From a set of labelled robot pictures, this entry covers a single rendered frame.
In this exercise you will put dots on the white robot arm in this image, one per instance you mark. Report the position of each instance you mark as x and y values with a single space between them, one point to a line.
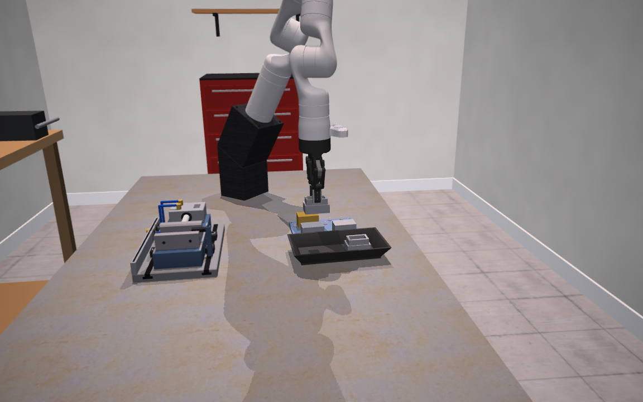
303 62

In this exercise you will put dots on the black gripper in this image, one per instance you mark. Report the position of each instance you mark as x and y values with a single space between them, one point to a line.
315 165

